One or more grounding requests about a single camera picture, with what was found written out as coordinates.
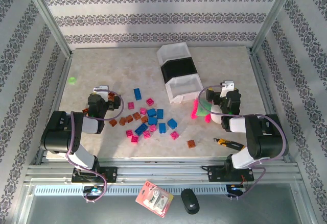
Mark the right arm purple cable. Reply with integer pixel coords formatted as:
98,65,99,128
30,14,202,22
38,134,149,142
198,86,289,201

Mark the white slotted cable duct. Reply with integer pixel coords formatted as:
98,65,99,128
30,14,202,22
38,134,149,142
34,184,228,197

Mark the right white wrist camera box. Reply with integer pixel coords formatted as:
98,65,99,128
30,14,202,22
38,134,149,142
220,80,235,97

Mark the small electronics adapter board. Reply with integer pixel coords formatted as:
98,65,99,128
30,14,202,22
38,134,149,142
226,184,246,197
82,185,105,196

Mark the aluminium front frame rail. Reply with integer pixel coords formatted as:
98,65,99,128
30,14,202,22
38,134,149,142
24,157,303,185

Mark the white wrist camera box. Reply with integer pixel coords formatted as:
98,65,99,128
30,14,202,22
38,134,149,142
220,80,235,97
92,85,110,94

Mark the aluminium side frame rail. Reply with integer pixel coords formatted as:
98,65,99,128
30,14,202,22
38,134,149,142
34,52,74,165
248,47,292,163

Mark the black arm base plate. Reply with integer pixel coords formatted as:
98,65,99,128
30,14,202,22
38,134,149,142
71,166,119,184
201,164,255,183

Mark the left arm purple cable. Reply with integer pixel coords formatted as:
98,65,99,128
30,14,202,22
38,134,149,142
65,88,125,204

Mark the yellow black utility knife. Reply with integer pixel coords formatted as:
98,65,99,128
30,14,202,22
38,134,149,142
214,137,247,151

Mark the white plastic bin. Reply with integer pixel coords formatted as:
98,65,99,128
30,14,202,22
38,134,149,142
156,43,193,67
164,75,204,105

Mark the black computer mouse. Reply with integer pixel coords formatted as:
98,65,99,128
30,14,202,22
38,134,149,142
180,188,200,215

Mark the aluminium frame post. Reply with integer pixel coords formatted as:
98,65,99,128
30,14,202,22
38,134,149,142
21,0,74,58
250,0,300,55

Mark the pink packaged usb drive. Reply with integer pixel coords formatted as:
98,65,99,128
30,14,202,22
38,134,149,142
135,180,174,218

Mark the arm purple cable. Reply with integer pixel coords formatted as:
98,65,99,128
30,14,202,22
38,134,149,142
198,86,289,201
65,88,125,204

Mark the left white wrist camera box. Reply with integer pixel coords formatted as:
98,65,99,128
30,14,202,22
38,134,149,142
92,85,110,94

